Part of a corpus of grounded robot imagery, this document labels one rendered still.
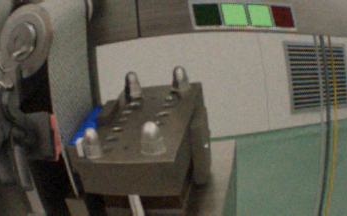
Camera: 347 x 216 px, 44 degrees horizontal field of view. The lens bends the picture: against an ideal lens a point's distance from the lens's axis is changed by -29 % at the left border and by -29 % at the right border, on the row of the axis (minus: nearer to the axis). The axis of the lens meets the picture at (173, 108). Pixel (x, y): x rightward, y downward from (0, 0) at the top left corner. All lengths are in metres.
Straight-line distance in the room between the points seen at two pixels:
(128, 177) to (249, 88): 2.77
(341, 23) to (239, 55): 2.44
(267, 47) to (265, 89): 0.29
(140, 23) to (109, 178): 0.41
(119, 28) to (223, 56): 2.41
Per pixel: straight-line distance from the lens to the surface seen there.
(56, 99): 0.90
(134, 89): 1.17
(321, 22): 1.14
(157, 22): 1.15
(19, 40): 0.87
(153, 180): 0.84
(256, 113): 3.63
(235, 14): 1.12
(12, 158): 0.63
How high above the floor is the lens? 1.34
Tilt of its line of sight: 17 degrees down
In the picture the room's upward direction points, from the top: 8 degrees counter-clockwise
